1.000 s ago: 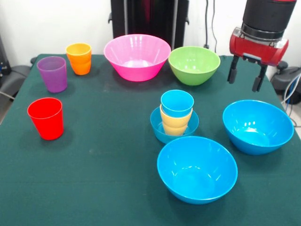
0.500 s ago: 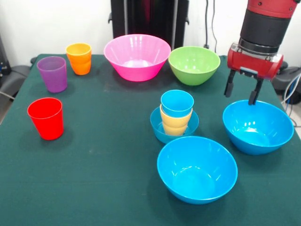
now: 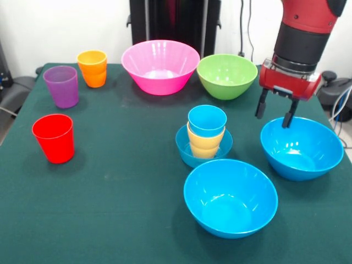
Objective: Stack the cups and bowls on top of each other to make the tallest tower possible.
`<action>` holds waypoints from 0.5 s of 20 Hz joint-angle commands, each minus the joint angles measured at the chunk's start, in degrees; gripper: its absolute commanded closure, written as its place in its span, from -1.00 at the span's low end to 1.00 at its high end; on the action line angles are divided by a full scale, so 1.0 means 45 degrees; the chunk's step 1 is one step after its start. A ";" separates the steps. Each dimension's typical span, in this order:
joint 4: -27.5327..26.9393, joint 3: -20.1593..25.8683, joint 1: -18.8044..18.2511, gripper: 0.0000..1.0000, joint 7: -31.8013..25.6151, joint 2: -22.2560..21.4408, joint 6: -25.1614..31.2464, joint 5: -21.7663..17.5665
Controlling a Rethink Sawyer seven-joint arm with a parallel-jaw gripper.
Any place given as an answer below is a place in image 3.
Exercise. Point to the dark green tablecloth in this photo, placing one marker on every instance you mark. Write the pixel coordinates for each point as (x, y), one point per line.
(110, 206)

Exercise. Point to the orange cup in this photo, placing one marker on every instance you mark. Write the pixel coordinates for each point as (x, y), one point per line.
(93, 71)

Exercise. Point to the small blue bowl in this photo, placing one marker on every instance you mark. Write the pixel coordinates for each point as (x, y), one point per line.
(182, 154)

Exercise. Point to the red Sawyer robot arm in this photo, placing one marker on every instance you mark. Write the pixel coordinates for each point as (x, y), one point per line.
(305, 30)

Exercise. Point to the blue cup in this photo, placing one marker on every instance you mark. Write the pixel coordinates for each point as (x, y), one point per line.
(206, 121)

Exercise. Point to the purple cup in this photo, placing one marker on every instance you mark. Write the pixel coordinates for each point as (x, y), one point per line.
(61, 90)

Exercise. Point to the large blue bowl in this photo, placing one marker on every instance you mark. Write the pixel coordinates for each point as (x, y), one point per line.
(302, 154)
(231, 209)

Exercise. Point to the yellow cup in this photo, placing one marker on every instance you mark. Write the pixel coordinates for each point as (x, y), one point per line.
(204, 144)

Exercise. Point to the green bowl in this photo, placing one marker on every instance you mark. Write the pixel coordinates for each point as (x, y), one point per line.
(226, 77)

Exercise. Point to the red cup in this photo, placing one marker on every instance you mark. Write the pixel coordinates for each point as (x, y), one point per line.
(55, 143)

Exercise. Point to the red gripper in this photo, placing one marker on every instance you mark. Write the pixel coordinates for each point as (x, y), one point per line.
(288, 81)

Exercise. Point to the black chair base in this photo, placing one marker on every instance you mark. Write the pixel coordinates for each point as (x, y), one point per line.
(332, 93)

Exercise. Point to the pink bowl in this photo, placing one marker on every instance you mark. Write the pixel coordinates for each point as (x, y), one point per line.
(159, 63)

